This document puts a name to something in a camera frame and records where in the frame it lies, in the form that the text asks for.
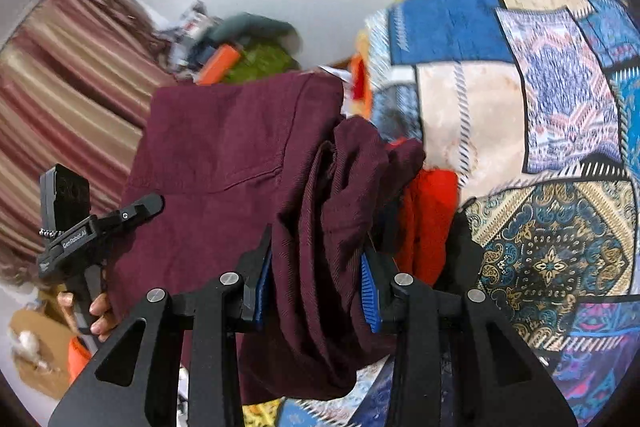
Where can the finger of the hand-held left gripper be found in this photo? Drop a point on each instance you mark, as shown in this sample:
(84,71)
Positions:
(140,207)

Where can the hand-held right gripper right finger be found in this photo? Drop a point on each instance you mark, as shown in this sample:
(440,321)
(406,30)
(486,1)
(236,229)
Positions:
(370,302)

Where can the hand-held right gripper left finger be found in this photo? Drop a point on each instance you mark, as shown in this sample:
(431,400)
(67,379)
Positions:
(262,292)

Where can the maroon button shirt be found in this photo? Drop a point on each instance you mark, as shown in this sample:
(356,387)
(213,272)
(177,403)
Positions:
(215,147)

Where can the person's left hand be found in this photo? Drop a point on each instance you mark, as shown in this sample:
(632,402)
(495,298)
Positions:
(102,309)

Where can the red cloth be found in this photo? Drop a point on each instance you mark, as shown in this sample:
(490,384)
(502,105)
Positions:
(430,217)

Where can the black cloth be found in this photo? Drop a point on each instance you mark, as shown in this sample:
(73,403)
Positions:
(465,257)

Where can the brown cardboard piece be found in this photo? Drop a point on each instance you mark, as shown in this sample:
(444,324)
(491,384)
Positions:
(47,357)

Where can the yellow duck print cloth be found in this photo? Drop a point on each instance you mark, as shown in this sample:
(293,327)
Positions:
(262,414)

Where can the striped curtain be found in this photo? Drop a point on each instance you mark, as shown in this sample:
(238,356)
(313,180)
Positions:
(75,82)

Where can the orange plastic item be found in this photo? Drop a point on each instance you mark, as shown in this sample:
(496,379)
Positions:
(217,64)

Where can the green cloth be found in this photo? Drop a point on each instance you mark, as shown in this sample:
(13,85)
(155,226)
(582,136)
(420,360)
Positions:
(262,62)

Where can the white printed box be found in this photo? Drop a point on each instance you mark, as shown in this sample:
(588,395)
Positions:
(196,24)

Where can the teal plush toy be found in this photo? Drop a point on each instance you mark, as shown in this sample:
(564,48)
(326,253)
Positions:
(255,29)

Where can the orange cloth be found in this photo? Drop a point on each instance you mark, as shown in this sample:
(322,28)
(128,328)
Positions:
(361,77)

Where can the patchwork patterned bedspread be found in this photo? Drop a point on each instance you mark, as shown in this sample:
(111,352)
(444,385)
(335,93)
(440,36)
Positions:
(550,107)

